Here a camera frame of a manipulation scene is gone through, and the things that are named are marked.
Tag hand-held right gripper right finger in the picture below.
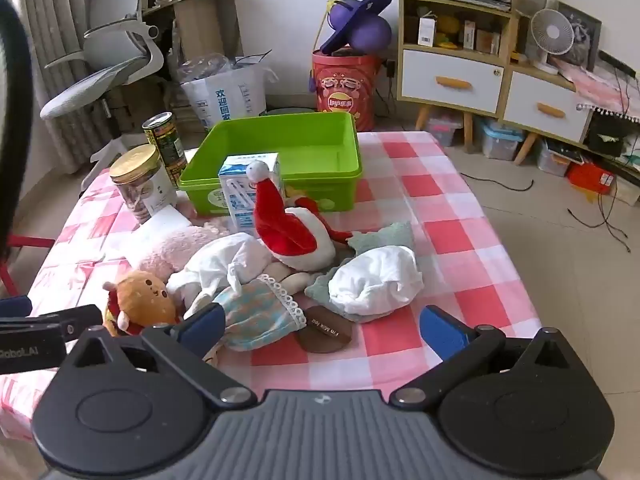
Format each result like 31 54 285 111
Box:
390 305 583 408

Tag white blue milk carton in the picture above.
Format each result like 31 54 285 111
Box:
218 152 286 236

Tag grey white office chair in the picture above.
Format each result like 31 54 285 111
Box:
39 0 166 121

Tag white printed plastic bag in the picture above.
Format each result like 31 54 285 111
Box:
179 51 277 132

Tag light blue lace-trimmed cloth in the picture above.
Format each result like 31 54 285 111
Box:
212 275 307 352

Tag black box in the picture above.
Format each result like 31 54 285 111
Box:
585 110 626 156

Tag wooden desk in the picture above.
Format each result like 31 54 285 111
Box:
145 0 241 61

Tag pink checked tablecloth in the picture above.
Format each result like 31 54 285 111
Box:
0 130 543 441

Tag dark framed picture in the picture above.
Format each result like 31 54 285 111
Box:
555 1 602 72

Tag brown powder puff with strap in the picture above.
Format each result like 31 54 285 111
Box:
295 302 353 354

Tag clear storage box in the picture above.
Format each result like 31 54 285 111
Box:
425 112 463 148

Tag pink fringed cloth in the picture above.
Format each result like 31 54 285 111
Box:
570 62 640 122

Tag red snack bucket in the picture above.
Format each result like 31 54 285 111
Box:
311 47 383 132

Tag stuffed toys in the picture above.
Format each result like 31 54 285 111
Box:
137 225 236 281

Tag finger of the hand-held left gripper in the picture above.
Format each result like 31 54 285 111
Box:
0 304 103 335
0 296 32 318

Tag small brown boxes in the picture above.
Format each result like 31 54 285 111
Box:
462 20 501 54

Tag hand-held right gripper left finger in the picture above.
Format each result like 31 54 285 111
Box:
62 304 257 408

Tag wooden shelf cabinet white drawer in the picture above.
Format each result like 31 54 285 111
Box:
397 0 521 153

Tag yellow toy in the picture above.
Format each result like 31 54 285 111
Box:
435 15 463 50

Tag black floor cable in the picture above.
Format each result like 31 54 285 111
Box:
460 172 535 192

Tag blue lidded storage box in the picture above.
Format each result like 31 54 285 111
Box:
480 120 523 161

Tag orange plush toy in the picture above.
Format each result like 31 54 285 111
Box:
102 270 178 337

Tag red white santa hat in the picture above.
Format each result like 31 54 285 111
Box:
247 162 353 271

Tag light green towel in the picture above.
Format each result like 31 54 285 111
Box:
304 221 416 323

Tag red box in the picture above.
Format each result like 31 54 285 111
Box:
567 162 616 195

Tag beige plush doll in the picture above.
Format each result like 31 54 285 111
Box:
267 259 327 292

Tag low wooden cabinet white drawer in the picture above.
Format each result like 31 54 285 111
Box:
502 67 596 166

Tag cardboard box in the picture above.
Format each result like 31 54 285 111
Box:
107 80 201 136

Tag white cloth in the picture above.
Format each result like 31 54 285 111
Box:
166 234 276 318
327 244 425 317

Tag purple bounce ball toy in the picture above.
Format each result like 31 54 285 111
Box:
320 0 394 56

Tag green plastic bin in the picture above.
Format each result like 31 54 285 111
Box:
178 111 363 216

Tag red metal frame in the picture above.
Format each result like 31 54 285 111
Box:
0 234 56 297

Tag dark printed tin can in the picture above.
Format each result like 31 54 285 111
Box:
142 111 188 191

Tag white desk fan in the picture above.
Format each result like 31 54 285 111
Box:
530 8 575 75

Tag clear cookie jar gold lid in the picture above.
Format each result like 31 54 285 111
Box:
109 144 178 225

